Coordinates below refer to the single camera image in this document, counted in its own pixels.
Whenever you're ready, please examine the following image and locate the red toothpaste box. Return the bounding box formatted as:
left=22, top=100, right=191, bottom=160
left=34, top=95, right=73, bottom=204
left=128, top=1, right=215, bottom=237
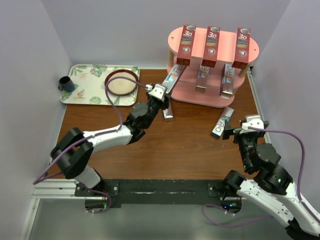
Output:
left=201, top=26, right=221, bottom=68
left=232, top=27, right=251, bottom=69
left=176, top=24, right=197, bottom=66

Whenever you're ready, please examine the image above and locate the floral serving tray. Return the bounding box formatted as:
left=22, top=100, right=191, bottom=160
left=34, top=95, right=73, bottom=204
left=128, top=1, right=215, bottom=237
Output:
left=60, top=64, right=141, bottom=106

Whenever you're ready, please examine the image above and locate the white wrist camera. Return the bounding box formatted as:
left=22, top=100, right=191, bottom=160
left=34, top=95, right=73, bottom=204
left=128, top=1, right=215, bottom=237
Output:
left=240, top=114, right=265, bottom=134
left=146, top=83, right=167, bottom=102

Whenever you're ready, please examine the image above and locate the brown rimmed beige plate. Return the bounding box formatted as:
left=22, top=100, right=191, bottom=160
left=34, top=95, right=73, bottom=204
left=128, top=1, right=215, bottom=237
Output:
left=104, top=69, right=139, bottom=96

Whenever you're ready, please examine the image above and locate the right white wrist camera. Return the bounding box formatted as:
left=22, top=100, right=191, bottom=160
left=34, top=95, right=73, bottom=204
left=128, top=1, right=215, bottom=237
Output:
left=240, top=114, right=265, bottom=134

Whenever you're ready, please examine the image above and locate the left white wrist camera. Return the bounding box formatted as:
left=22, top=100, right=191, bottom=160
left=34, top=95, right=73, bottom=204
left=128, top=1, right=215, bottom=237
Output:
left=146, top=83, right=167, bottom=102

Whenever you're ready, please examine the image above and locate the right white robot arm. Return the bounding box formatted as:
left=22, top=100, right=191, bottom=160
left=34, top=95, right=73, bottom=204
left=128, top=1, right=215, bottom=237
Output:
left=222, top=115, right=320, bottom=240

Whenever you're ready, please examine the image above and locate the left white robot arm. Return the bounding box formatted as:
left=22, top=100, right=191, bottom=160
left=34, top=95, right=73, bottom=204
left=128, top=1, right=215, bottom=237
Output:
left=50, top=93, right=171, bottom=196

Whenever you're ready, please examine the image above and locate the pink three-tier shelf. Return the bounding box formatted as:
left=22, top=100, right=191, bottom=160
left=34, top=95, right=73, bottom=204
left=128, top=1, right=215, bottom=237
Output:
left=167, top=27, right=260, bottom=108

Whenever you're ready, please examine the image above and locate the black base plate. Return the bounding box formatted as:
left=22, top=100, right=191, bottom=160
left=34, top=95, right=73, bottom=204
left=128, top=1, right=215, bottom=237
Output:
left=74, top=178, right=253, bottom=210

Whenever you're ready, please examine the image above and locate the dark blue mug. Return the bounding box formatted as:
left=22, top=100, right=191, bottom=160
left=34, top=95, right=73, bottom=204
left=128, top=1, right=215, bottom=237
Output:
left=58, top=76, right=75, bottom=93

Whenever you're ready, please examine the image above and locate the silver toothpaste box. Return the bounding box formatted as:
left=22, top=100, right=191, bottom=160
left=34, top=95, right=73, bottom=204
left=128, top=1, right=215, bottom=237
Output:
left=195, top=65, right=210, bottom=93
left=219, top=63, right=235, bottom=99
left=211, top=106, right=235, bottom=139
left=162, top=64, right=187, bottom=94
left=163, top=105, right=174, bottom=122

